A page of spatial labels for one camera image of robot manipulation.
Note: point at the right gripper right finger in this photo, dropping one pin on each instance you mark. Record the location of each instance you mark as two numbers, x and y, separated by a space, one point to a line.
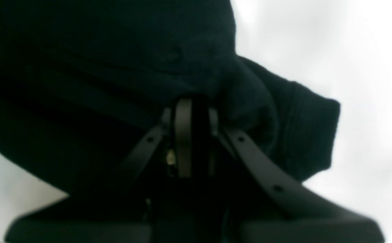
275 208

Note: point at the black T-shirt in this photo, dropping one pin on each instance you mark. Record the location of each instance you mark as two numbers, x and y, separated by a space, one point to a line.
81 81

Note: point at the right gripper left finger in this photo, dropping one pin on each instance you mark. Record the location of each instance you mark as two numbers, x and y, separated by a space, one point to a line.
117 206

